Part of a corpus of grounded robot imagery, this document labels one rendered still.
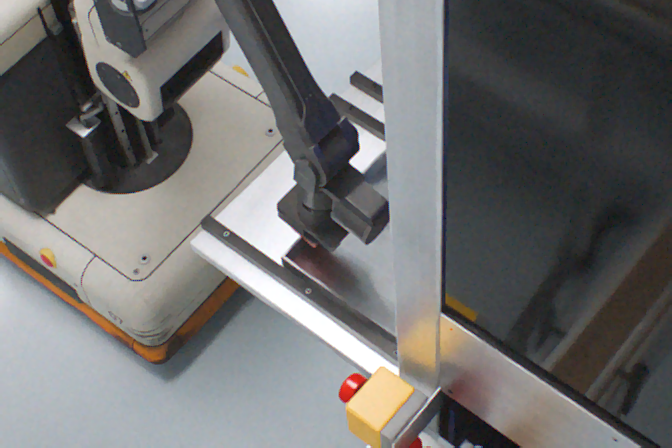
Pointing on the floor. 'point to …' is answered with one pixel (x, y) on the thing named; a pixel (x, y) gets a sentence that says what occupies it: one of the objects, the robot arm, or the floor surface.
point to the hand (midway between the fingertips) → (316, 240)
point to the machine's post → (416, 150)
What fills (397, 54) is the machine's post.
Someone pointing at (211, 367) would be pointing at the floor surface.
